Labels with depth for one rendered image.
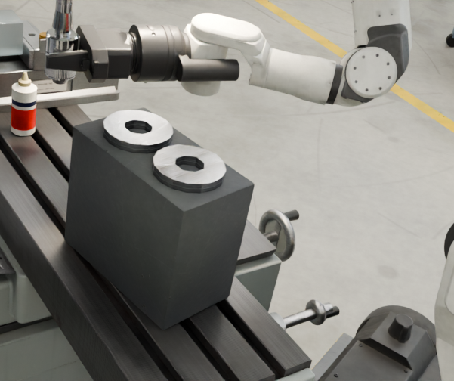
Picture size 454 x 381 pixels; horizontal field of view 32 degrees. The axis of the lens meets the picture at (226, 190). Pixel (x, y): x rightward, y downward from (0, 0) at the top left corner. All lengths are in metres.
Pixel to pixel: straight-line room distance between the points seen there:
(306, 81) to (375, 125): 2.59
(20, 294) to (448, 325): 0.66
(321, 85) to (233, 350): 0.46
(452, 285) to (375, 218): 1.94
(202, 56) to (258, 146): 2.17
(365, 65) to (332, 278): 1.60
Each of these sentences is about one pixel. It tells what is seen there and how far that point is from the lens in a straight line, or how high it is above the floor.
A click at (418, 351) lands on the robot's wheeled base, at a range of 1.66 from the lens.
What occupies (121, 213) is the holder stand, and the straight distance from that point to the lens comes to 1.01.
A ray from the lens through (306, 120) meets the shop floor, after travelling 3.72.
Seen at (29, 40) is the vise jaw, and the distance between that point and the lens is 1.46.
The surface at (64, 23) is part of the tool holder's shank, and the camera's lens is 1.20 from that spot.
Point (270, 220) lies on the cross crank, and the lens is 1.76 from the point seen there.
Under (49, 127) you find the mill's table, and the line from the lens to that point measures 1.42.
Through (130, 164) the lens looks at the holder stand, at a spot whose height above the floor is 1.14.
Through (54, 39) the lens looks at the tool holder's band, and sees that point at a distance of 1.20.
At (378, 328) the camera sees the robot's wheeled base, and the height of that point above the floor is 0.61.
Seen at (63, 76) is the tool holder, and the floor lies 1.11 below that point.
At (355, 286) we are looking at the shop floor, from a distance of 2.77.
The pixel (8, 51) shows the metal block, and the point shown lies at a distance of 1.45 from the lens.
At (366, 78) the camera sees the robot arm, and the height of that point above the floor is 1.18.
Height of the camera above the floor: 1.65
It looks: 33 degrees down
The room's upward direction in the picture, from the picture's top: 12 degrees clockwise
